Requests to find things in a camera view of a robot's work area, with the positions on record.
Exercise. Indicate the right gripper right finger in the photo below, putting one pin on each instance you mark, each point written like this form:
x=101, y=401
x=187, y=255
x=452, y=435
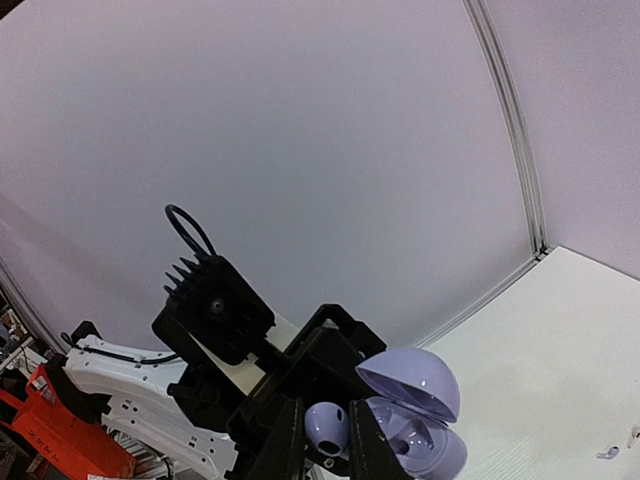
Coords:
x=370, y=455

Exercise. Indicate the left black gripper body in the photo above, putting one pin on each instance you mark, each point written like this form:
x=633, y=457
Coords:
x=244, y=401

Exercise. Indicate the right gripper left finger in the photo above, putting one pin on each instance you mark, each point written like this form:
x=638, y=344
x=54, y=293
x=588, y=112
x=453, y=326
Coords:
x=283, y=454

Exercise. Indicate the purple earbud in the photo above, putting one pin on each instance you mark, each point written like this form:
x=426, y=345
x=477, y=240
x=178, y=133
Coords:
x=326, y=427

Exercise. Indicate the purple charging case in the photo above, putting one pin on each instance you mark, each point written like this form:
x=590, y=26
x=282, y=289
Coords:
x=416, y=401

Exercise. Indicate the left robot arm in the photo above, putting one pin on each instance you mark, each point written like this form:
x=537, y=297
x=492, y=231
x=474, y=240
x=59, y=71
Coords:
x=128, y=389

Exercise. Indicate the pink earbud right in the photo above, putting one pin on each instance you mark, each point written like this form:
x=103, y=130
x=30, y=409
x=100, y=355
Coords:
x=611, y=453

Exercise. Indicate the pink earbud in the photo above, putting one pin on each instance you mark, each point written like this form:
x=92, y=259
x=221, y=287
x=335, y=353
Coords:
x=634, y=436
x=611, y=453

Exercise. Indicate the orange bin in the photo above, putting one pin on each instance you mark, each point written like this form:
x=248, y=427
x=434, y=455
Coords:
x=77, y=448

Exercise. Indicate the pink earbud left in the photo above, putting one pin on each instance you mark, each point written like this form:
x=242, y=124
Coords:
x=634, y=436

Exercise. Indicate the left aluminium frame post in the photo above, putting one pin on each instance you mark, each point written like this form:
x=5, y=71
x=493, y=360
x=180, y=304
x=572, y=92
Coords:
x=515, y=124

